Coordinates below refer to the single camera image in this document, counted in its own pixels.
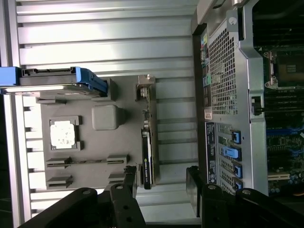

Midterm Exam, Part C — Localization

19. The hard disk with blue caddy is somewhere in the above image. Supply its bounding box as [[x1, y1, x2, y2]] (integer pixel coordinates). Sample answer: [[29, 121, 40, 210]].
[[0, 66, 108, 98]]

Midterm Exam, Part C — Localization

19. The open black PC case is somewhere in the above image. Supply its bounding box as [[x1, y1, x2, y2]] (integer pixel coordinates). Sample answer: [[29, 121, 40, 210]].
[[191, 0, 304, 218]]

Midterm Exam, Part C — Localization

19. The CPU socket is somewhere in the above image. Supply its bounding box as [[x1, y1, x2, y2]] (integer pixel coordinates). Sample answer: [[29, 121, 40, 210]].
[[263, 49, 304, 88]]

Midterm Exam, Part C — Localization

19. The grey parts rack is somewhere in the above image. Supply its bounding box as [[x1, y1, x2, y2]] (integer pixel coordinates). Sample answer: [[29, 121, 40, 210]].
[[35, 76, 157, 192]]

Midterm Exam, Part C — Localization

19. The blue expansion slot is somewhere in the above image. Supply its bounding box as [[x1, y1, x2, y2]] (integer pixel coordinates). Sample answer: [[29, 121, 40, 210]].
[[266, 127, 304, 137]]

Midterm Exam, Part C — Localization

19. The green motherboard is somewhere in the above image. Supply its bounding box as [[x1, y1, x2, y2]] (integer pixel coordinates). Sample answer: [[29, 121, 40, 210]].
[[253, 44, 304, 198]]

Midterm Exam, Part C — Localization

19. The silver CPU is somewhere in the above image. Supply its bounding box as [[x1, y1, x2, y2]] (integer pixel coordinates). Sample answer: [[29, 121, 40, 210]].
[[49, 120, 78, 149]]

